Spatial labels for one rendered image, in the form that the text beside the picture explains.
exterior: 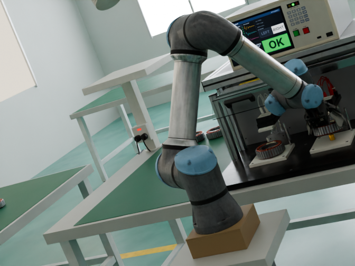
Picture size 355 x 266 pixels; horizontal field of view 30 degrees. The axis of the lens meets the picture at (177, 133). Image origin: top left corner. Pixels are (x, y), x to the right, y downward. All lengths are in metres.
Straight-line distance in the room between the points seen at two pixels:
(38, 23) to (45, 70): 0.68
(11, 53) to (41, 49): 0.63
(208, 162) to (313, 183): 0.52
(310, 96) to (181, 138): 0.42
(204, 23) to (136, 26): 7.89
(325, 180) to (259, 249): 0.50
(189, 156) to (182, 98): 0.21
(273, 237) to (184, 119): 0.44
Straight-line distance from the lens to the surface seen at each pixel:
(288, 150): 2.55
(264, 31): 2.58
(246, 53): 1.98
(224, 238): 1.91
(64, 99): 9.24
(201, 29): 1.95
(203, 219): 1.92
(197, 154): 1.90
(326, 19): 2.53
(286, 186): 2.32
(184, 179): 1.91
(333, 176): 2.27
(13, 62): 8.64
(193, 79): 2.03
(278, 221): 2.02
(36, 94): 8.80
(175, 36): 2.04
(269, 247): 1.87
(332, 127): 2.44
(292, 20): 2.55
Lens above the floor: 1.49
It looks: 11 degrees down
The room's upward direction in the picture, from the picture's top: 21 degrees counter-clockwise
